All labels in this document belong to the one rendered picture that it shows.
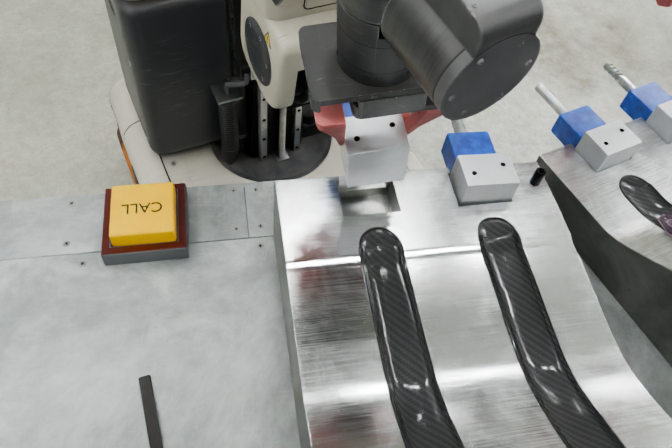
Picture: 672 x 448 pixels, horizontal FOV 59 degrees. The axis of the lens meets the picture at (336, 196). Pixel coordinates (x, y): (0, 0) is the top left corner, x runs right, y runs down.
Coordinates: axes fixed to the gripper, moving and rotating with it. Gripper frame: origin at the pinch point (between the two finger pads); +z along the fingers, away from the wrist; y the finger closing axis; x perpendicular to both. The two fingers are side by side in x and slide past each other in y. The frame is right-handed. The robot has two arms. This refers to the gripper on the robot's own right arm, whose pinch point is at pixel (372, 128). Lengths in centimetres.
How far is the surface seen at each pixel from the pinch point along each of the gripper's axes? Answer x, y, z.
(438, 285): -11.5, 3.8, 7.5
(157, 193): 3.6, -20.2, 11.7
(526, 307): -14.3, 10.8, 8.6
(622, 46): 103, 120, 130
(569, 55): 99, 98, 126
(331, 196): -1.7, -3.7, 7.6
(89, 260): -1.5, -27.5, 13.8
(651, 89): 10.4, 36.5, 16.6
